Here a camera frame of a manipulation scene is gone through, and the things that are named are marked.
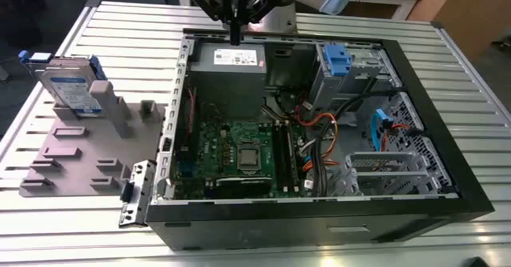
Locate grey metal drive cage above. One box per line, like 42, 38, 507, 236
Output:
310, 42, 403, 112

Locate grey metal disk bay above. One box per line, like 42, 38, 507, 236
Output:
343, 151, 445, 196

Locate brown wooden cabinet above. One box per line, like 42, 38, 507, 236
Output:
411, 0, 511, 67

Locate yellow black power wires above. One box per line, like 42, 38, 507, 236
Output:
262, 105, 291, 121

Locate grey hinged card bracket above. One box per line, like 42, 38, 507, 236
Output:
119, 159, 158, 229

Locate black office chair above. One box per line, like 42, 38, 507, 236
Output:
0, 0, 44, 48

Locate blue SATA wire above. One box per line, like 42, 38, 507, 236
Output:
371, 108, 391, 153

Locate silver CPU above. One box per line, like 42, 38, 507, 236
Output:
238, 147, 263, 171

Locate black graphics card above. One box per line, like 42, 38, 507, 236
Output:
203, 175, 275, 199

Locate thin red wire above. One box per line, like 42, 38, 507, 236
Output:
186, 86, 201, 148

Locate black RAM slot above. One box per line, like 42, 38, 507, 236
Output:
274, 120, 291, 192
283, 120, 302, 190

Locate coloured power wire with connector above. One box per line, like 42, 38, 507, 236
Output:
381, 122, 427, 153

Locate metal CPU socket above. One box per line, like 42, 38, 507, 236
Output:
234, 140, 267, 177

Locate green motherboard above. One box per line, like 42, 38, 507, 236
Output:
171, 120, 317, 199

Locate grey power supply unit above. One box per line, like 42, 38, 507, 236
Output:
187, 41, 267, 123

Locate black cable bundle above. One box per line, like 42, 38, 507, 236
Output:
307, 89, 401, 196

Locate grey parts rack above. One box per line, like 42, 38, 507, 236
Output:
18, 80, 169, 196

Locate black open PC case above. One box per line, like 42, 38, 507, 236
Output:
145, 27, 497, 244

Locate hard disk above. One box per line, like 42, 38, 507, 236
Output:
18, 50, 107, 120

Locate blue plastic drive latch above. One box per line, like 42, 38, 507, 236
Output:
323, 44, 354, 77

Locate orange power wire bundle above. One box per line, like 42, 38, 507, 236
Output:
295, 111, 342, 178

